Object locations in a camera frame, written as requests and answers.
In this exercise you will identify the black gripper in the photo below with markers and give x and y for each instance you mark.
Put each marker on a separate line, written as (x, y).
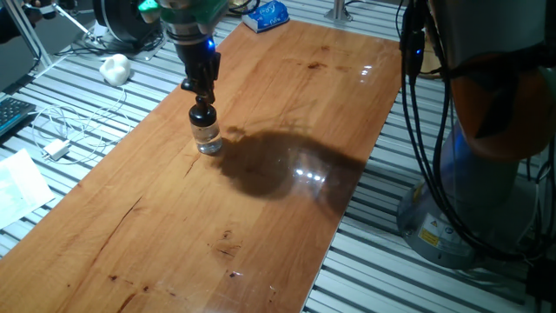
(193, 56)

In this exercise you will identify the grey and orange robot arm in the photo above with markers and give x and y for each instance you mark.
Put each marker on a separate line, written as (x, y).
(499, 108)

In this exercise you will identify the clear glass jar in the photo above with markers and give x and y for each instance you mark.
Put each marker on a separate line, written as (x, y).
(207, 139)

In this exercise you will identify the person's hand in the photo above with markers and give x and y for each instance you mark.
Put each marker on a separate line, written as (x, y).
(39, 11)

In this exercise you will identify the gold foil packet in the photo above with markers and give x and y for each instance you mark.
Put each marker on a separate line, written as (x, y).
(236, 3)

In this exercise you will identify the white figurine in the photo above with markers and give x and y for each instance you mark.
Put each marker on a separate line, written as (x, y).
(115, 69)

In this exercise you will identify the blue tissue pack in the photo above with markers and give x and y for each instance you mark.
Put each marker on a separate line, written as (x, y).
(265, 16)

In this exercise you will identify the black round fan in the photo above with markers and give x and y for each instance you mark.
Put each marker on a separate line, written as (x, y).
(121, 17)

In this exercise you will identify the thin silver stand rod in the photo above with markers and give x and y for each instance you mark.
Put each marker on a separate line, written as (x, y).
(74, 19)

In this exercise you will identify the wooden board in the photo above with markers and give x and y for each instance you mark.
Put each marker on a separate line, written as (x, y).
(260, 226)

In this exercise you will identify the white charger plug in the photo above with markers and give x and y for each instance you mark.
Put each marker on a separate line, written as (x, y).
(56, 150)

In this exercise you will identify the black keyboard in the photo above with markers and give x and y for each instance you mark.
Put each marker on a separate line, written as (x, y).
(13, 115)

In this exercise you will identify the white paper sheet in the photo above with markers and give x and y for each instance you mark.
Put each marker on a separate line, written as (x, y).
(21, 187)

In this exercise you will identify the black connector with blue light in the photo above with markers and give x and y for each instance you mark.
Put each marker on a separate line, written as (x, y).
(413, 52)

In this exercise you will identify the round wooden paddle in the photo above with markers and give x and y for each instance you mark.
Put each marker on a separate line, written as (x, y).
(434, 61)

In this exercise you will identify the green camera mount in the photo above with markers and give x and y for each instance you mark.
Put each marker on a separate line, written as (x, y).
(208, 11)

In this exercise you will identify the aluminium frame post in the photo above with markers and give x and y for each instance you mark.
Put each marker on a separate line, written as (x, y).
(30, 35)
(338, 11)

